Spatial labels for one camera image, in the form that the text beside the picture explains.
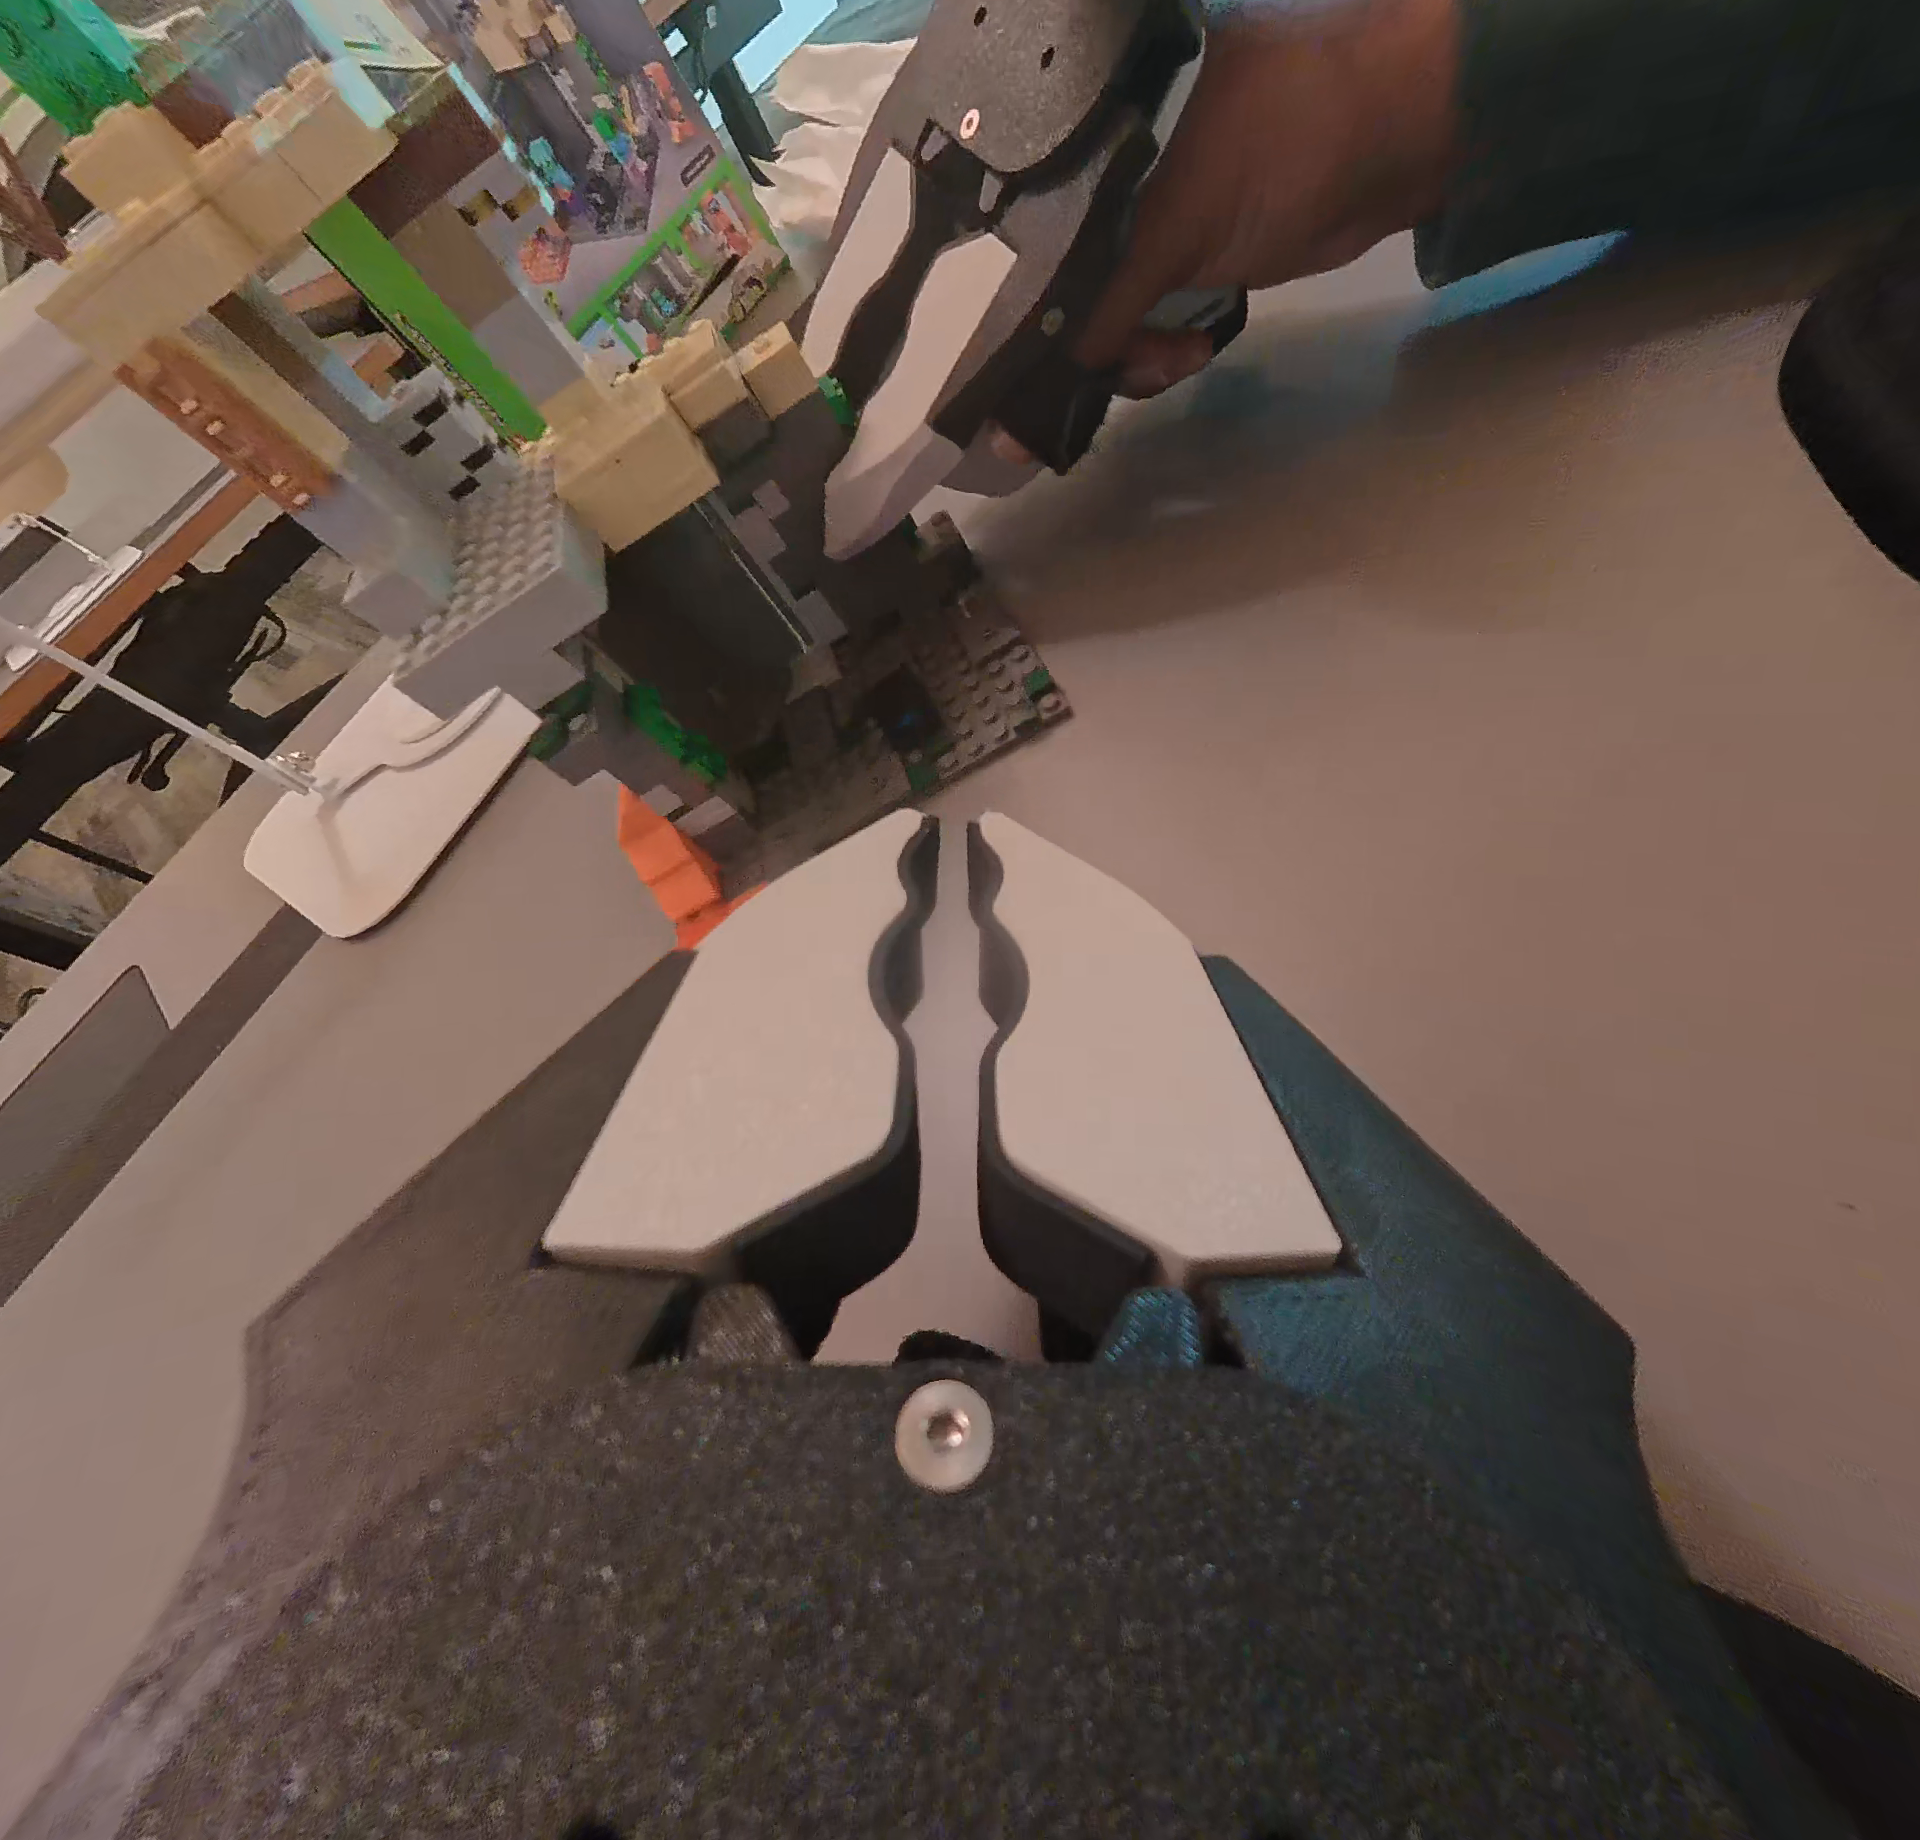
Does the black textured pad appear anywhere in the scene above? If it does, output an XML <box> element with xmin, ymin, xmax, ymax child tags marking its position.
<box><xmin>1776</xmin><ymin>255</ymin><xmax>1920</xmax><ymax>585</ymax></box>

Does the person's right hand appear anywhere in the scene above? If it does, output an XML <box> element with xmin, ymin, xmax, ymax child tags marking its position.
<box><xmin>1077</xmin><ymin>0</ymin><xmax>1469</xmax><ymax>403</ymax></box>

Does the green toy set box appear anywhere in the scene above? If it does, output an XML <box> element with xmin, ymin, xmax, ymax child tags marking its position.
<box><xmin>298</xmin><ymin>0</ymin><xmax>790</xmax><ymax>447</ymax></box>

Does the white book stand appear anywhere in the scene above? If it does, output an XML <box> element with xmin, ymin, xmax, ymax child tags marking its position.
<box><xmin>0</xmin><ymin>513</ymin><xmax>545</xmax><ymax>943</ymax></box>

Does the wood-edged side table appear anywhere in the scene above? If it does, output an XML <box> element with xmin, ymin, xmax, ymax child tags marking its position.
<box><xmin>0</xmin><ymin>468</ymin><xmax>248</xmax><ymax>745</ymax></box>

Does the toy brick building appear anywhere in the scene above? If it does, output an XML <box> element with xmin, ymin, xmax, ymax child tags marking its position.
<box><xmin>0</xmin><ymin>0</ymin><xmax>1077</xmax><ymax>957</ymax></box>

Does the grey desk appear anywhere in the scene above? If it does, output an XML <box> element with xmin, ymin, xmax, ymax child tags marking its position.
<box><xmin>0</xmin><ymin>191</ymin><xmax>1920</xmax><ymax>1840</ymax></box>

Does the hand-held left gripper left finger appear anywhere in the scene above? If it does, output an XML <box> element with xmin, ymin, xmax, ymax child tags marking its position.
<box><xmin>540</xmin><ymin>809</ymin><xmax>941</xmax><ymax>1280</ymax></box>

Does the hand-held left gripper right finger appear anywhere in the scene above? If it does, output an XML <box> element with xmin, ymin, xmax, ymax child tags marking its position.
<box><xmin>966</xmin><ymin>812</ymin><xmax>1345</xmax><ymax>1293</ymax></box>

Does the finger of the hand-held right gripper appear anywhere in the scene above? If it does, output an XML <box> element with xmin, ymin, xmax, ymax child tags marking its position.
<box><xmin>824</xmin><ymin>227</ymin><xmax>1025</xmax><ymax>569</ymax></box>
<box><xmin>800</xmin><ymin>145</ymin><xmax>916</xmax><ymax>405</ymax></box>

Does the black office chair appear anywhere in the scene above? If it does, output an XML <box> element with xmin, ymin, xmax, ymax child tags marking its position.
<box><xmin>0</xmin><ymin>521</ymin><xmax>331</xmax><ymax>890</ymax></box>

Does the white paper bag pile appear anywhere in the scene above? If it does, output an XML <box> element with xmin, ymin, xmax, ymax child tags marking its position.
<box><xmin>761</xmin><ymin>38</ymin><xmax>918</xmax><ymax>249</ymax></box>

